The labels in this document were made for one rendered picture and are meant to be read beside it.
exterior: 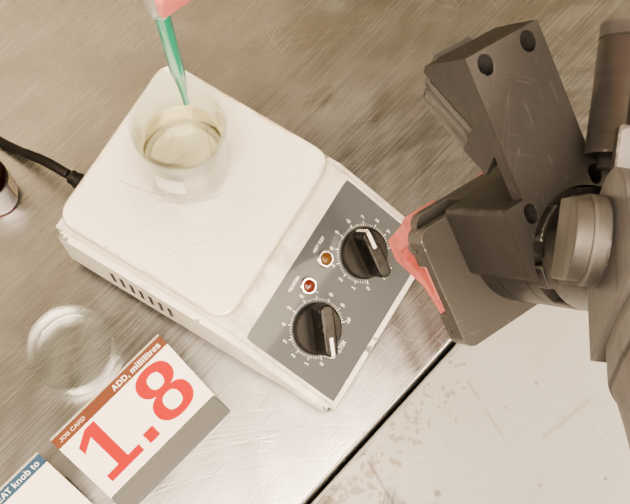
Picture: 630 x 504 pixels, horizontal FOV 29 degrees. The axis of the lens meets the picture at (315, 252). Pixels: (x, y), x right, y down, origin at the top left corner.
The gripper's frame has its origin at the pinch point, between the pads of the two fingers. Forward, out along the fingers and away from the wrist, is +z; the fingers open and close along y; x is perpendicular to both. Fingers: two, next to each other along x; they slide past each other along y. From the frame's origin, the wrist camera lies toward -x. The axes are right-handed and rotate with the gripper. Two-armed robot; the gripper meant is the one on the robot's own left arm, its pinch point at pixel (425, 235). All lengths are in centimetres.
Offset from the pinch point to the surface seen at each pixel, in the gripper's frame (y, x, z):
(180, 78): 10.4, -14.3, -3.1
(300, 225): 3.6, -2.2, 7.6
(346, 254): 1.9, 0.6, 6.9
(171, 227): 10.6, -5.7, 8.8
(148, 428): 16.5, 5.4, 12.7
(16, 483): 24.9, 4.0, 12.8
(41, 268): 16.4, -5.3, 20.1
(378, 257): 0.6, 1.4, 5.6
